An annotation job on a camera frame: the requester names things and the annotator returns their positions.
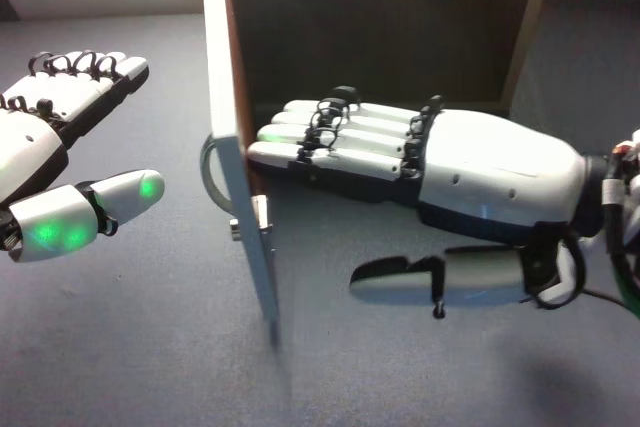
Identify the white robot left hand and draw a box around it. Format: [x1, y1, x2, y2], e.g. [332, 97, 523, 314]
[0, 49, 166, 264]

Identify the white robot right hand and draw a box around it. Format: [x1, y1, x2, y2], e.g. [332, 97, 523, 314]
[246, 85, 589, 321]

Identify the black cable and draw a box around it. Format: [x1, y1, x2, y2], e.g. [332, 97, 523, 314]
[579, 288, 640, 321]

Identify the chrome door handle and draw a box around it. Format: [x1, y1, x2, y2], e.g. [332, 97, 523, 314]
[199, 134, 234, 212]

